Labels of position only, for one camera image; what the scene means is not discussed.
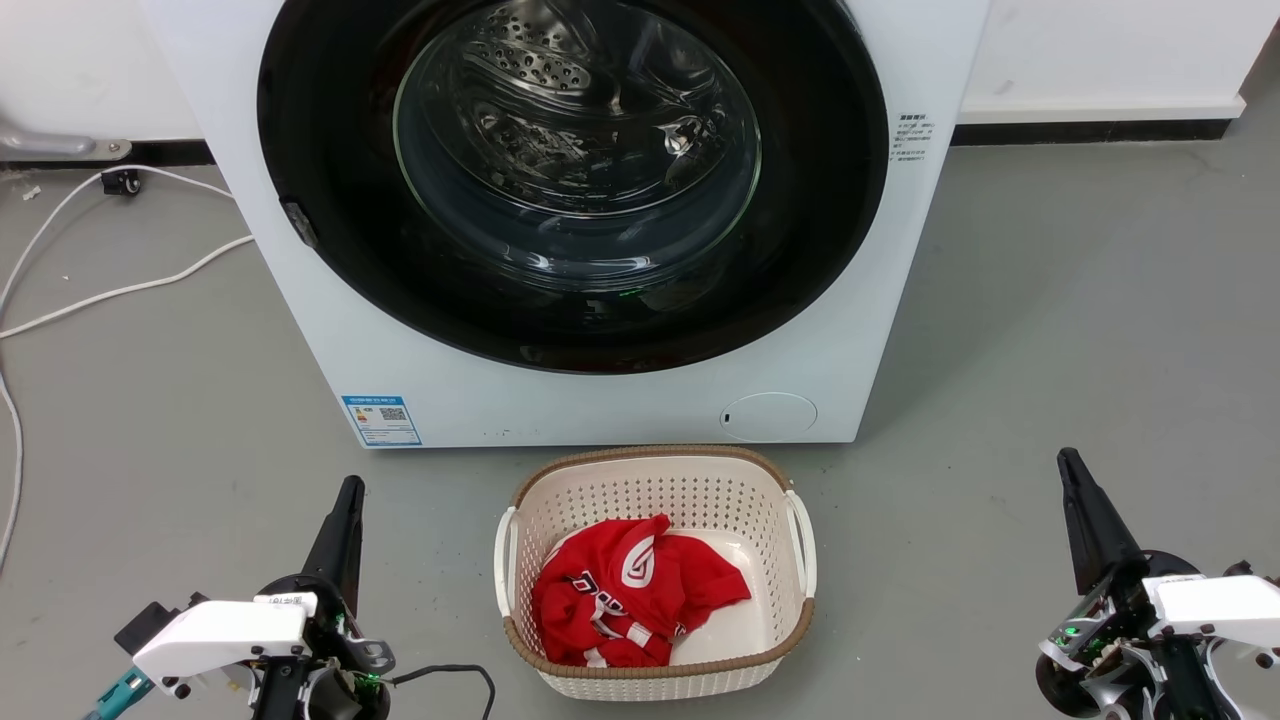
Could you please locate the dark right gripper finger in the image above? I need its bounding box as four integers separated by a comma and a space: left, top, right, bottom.
1057, 449, 1106, 596
1068, 449, 1149, 589

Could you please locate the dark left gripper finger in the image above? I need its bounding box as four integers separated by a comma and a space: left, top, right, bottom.
302, 477, 355, 589
335, 477, 366, 613

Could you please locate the red printed garment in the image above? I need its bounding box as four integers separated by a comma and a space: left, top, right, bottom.
531, 514, 752, 668

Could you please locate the grey metal floor bracket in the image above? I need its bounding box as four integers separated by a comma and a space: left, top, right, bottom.
0, 120, 133, 161

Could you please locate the white floor cable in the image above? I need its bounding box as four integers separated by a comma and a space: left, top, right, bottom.
0, 165, 237, 321
0, 370, 25, 573
0, 235, 255, 341

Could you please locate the white front-load washing machine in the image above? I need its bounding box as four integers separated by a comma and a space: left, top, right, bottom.
140, 0, 993, 449

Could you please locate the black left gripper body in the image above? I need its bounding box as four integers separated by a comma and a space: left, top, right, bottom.
260, 575, 395, 720

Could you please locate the round white filter cover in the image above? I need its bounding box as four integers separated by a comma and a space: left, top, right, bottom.
720, 391, 819, 443

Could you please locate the black round glass washer door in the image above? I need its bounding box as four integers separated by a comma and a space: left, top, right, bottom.
257, 0, 890, 375

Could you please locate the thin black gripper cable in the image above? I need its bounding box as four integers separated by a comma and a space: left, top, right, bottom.
388, 664, 497, 720

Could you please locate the cream perforated laundry basket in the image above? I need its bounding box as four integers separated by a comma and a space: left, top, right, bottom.
494, 445, 818, 701

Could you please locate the small printed text sticker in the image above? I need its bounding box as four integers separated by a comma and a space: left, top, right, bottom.
893, 112, 933, 165

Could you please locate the teal cable connector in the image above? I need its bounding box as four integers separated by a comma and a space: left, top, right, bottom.
84, 668, 156, 720

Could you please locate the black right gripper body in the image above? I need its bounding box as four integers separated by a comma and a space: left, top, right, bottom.
1036, 551, 1204, 716

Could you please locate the metal door hinge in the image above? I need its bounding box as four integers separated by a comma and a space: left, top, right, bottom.
280, 198, 320, 249

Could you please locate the blue energy label sticker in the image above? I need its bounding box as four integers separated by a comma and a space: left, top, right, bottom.
341, 395, 423, 448

